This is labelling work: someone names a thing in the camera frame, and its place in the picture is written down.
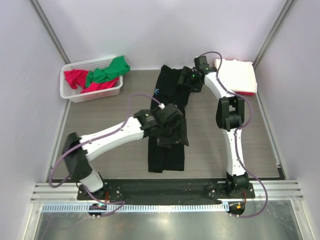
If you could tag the aluminium front rail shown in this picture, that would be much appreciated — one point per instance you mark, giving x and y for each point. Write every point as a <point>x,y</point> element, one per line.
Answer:
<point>272,190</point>

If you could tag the white perforated plastic basket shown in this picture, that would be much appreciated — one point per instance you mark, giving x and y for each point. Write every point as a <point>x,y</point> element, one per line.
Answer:
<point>66,92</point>

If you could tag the left aluminium frame post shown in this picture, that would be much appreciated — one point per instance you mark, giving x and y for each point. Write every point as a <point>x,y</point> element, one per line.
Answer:
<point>49,29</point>

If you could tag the right aluminium frame post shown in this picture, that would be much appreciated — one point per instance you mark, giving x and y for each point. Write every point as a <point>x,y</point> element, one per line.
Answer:
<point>279,21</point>

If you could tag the aluminium frame post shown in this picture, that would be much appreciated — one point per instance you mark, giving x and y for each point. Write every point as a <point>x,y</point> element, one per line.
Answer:
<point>49,29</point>
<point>279,21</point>

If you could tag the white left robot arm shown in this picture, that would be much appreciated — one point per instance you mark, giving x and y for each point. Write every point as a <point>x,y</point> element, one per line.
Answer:
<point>79,151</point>

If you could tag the black t shirt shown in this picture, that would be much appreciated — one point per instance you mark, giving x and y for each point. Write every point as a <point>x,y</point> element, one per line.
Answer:
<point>166,148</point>

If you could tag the folded white t shirt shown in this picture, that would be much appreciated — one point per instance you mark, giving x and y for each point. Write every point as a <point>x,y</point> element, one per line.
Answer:
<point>238,76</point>

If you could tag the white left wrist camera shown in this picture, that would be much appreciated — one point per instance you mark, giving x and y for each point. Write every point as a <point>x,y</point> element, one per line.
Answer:
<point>161,106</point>

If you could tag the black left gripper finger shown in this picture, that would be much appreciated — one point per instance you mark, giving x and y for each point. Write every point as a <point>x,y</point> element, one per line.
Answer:
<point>182,132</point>
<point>167,142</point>

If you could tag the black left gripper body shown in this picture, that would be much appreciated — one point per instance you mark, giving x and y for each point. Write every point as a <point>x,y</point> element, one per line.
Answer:
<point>169,130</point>

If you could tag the pink t shirt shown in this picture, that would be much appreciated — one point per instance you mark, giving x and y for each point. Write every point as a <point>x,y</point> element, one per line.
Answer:
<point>77,78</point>

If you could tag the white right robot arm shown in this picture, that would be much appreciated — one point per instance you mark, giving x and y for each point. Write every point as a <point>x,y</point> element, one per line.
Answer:
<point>230,118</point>

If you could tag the green t shirt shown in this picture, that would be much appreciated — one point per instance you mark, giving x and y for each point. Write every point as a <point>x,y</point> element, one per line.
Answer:
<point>116,68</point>

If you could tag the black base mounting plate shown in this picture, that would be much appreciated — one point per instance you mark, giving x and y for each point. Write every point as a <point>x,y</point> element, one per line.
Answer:
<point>170,192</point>

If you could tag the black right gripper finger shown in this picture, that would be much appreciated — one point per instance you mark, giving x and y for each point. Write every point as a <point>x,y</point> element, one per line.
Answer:
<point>186,71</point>
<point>182,80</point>

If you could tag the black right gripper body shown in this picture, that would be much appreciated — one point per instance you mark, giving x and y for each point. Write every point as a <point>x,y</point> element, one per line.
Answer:
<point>194,84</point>

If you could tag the white slotted cable duct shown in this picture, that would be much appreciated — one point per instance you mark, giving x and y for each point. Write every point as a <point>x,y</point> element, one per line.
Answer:
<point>99,208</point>

